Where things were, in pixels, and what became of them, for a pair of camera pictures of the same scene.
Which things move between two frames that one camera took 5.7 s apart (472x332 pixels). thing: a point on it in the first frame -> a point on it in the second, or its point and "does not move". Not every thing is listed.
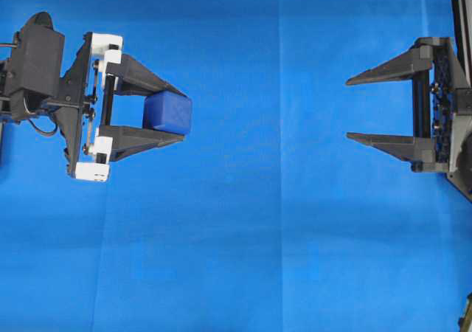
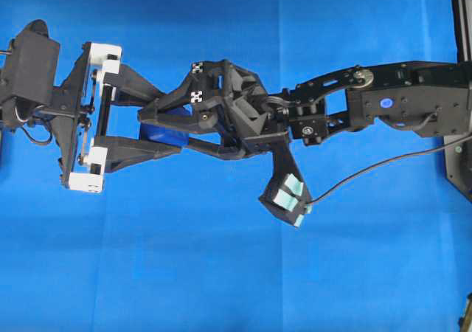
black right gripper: x=440 y=103 -> x=240 y=116
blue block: x=168 y=111 does not move
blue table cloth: x=265 y=216 does not move
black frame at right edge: x=461 y=0 does not move
